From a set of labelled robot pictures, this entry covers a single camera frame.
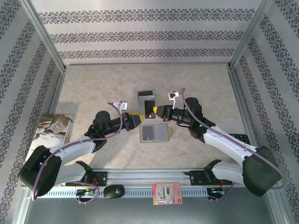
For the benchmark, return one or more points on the black credit card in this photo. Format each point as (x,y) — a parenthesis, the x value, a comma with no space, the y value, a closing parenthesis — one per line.
(149,108)

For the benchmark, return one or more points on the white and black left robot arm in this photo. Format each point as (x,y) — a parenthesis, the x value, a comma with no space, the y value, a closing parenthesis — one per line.
(70,149)

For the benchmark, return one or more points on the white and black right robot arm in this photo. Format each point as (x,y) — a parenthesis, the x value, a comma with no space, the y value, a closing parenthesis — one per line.
(229,144)

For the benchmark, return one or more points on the clear acrylic card stand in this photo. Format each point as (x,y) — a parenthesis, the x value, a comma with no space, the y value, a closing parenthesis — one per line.
(141,107)

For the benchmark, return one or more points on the dark grey credit card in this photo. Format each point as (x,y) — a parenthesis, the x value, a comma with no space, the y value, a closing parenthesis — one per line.
(147,134)

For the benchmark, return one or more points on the silver patterned credit card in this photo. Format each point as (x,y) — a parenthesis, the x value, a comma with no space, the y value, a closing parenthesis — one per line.
(143,98)

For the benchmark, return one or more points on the black remote control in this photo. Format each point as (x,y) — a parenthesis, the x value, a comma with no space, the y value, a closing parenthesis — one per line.
(240,138)

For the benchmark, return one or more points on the printed magazine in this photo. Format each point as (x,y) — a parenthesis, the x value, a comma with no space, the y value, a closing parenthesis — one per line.
(53,127)

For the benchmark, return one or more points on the black computer mouse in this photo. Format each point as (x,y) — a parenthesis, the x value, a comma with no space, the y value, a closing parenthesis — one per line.
(113,191)

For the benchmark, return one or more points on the red USB drive package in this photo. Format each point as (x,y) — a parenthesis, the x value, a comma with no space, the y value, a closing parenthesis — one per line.
(167,193)

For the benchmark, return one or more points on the grey sheet metal panel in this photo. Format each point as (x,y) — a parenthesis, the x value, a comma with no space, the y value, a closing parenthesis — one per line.
(140,212)

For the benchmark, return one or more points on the aluminium back rail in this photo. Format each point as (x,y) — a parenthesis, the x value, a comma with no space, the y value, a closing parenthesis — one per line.
(149,63)

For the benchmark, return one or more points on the aluminium side rail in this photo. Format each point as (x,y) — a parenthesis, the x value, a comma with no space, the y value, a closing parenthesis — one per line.
(56,93)
(238,93)

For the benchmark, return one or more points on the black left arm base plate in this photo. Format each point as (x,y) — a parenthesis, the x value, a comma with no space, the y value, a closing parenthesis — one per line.
(102,178)

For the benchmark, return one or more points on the aluminium mounting rail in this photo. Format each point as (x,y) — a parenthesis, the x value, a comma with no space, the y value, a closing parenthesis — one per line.
(149,177)

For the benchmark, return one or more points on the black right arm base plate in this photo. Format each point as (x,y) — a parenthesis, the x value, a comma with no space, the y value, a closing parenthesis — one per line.
(197,178)

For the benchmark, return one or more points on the aluminium frame post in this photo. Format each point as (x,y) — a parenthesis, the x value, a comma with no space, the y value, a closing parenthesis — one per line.
(46,39)
(248,39)

